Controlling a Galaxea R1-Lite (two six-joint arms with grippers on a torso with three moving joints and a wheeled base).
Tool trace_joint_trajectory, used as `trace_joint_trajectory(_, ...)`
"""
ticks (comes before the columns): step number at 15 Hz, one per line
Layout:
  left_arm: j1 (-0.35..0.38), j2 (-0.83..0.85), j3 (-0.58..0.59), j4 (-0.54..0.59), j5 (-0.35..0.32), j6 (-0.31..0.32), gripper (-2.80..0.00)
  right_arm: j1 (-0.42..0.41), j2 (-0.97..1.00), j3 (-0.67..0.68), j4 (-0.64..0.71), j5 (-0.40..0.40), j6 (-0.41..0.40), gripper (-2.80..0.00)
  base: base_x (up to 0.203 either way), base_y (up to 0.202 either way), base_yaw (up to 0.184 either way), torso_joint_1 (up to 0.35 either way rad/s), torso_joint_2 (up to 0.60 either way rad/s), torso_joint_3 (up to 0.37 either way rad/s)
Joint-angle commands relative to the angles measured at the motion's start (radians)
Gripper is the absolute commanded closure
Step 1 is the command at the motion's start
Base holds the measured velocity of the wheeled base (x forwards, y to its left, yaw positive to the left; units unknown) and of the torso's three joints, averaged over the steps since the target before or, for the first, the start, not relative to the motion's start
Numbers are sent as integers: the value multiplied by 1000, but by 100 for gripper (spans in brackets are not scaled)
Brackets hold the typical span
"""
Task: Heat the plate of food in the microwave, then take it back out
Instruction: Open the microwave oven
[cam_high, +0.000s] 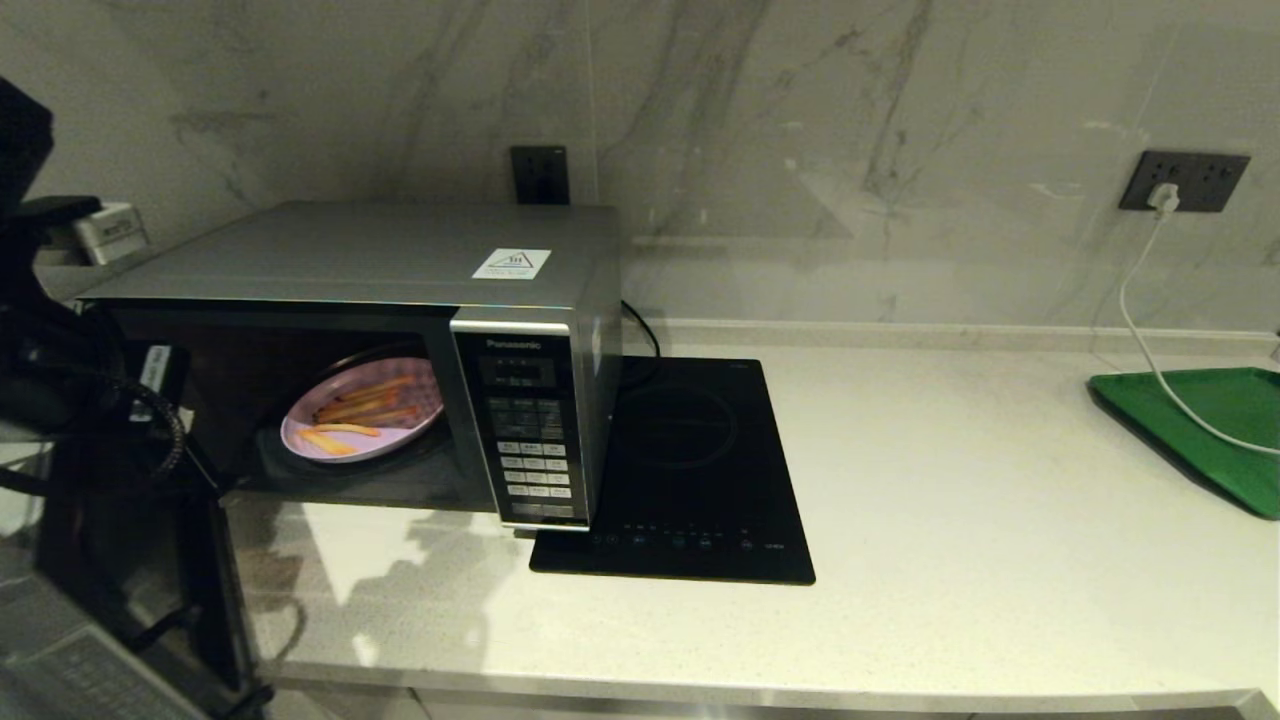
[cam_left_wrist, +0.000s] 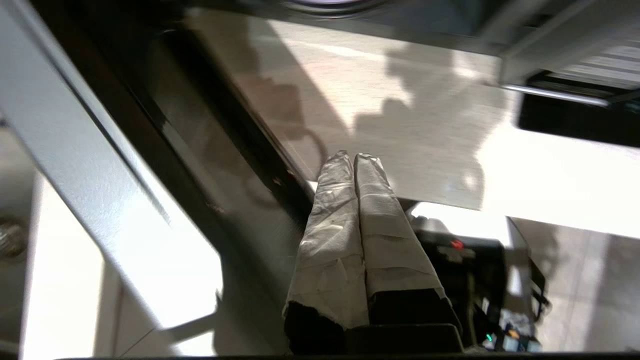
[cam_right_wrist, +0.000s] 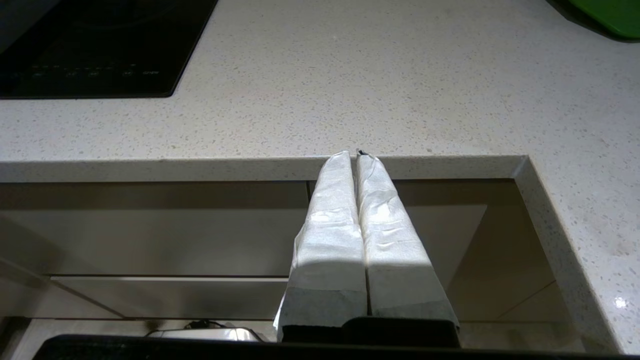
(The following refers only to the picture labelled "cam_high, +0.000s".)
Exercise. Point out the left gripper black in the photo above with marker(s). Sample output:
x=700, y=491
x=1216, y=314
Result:
x=160, y=385

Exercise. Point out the lilac round plate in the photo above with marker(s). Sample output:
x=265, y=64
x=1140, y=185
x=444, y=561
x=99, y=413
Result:
x=400, y=435

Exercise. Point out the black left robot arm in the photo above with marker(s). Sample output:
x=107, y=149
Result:
x=40, y=330

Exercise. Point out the silver microwave oven body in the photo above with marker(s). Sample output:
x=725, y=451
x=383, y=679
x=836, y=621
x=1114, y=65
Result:
x=380, y=250

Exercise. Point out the long orange french fry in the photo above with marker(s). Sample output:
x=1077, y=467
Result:
x=325, y=443

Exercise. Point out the white warning sticker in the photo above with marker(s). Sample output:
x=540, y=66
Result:
x=512, y=264

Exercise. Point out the black induction cooktop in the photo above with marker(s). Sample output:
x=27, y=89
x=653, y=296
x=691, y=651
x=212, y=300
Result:
x=690, y=470

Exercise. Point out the white charger plug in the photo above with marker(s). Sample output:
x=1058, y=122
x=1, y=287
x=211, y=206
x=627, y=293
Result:
x=1162, y=198

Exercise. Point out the green plastic tray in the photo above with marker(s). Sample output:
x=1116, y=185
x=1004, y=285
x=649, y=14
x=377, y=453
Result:
x=1240, y=470

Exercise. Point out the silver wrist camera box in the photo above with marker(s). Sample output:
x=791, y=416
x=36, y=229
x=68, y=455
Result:
x=112, y=233

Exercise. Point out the black single wall socket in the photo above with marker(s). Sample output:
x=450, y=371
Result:
x=540, y=175

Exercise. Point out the black wide wall socket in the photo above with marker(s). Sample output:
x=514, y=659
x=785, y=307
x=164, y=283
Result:
x=1210, y=180

